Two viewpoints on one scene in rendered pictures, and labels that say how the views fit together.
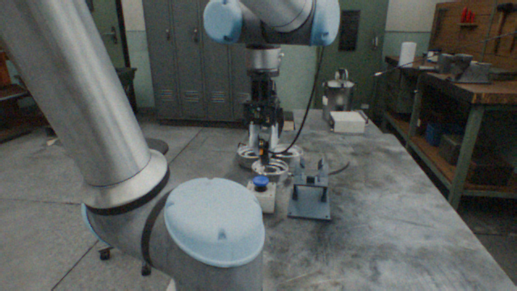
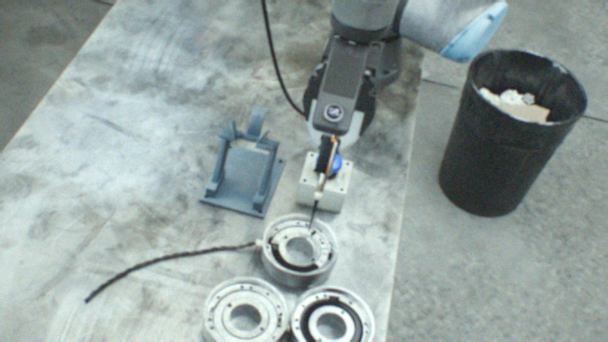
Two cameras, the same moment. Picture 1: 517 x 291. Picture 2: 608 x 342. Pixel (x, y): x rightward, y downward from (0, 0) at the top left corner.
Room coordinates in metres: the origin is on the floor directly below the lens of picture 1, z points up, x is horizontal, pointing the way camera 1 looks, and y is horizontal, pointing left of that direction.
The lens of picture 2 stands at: (1.41, -0.08, 1.59)
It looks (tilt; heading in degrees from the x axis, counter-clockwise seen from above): 45 degrees down; 177
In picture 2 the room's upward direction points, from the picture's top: 11 degrees clockwise
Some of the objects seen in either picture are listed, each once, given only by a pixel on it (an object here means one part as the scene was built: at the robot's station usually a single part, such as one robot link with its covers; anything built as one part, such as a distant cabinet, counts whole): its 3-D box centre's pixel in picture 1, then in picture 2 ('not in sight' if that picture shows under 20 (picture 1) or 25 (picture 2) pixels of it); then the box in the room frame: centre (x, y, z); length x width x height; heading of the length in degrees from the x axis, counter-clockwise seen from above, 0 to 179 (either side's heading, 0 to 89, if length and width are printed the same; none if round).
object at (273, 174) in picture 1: (270, 172); (299, 251); (0.81, -0.03, 0.82); 0.10 x 0.10 x 0.04
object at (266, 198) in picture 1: (260, 197); (325, 178); (0.67, 0.00, 0.82); 0.08 x 0.07 x 0.05; 173
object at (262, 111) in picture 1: (262, 97); (352, 53); (0.69, -0.01, 1.07); 0.09 x 0.08 x 0.12; 170
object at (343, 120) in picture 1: (342, 98); not in sight; (1.72, -0.46, 0.83); 0.41 x 0.19 x 0.30; 177
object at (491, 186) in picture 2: not in sight; (501, 138); (-0.21, 0.59, 0.21); 0.34 x 0.34 x 0.43
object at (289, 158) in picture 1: (287, 156); (245, 320); (0.93, -0.09, 0.82); 0.10 x 0.10 x 0.04
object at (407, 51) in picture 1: (406, 54); not in sight; (2.82, -1.28, 0.96); 0.12 x 0.11 x 0.20; 83
